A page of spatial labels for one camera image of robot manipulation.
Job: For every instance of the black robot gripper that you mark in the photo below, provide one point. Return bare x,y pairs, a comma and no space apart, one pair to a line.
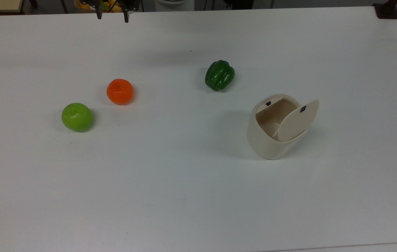
133,3

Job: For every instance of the cream garbage bin lid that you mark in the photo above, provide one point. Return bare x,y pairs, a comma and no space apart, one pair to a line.
296,120

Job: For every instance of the cream garbage bin body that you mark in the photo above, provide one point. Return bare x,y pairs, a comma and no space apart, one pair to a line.
266,143

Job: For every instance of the basket of toy fruit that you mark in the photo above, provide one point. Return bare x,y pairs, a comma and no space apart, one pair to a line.
114,7

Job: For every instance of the white round container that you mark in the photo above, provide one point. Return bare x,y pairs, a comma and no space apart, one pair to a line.
173,5

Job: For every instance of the orange mandarin fruit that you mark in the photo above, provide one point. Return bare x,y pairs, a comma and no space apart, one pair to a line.
120,91

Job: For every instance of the green apple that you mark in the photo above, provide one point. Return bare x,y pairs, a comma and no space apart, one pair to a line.
77,117

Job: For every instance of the green bell pepper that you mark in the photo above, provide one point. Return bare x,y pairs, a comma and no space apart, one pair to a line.
219,75

